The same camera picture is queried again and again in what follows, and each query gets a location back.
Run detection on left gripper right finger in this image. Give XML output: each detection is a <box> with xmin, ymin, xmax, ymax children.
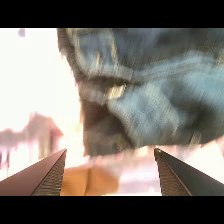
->
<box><xmin>153</xmin><ymin>147</ymin><xmax>224</xmax><ymax>197</ymax></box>

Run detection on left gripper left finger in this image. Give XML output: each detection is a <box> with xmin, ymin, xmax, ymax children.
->
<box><xmin>0</xmin><ymin>148</ymin><xmax>68</xmax><ymax>197</ymax></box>

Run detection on blue jeans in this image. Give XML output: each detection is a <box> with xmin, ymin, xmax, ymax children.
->
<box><xmin>56</xmin><ymin>28</ymin><xmax>224</xmax><ymax>158</ymax></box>

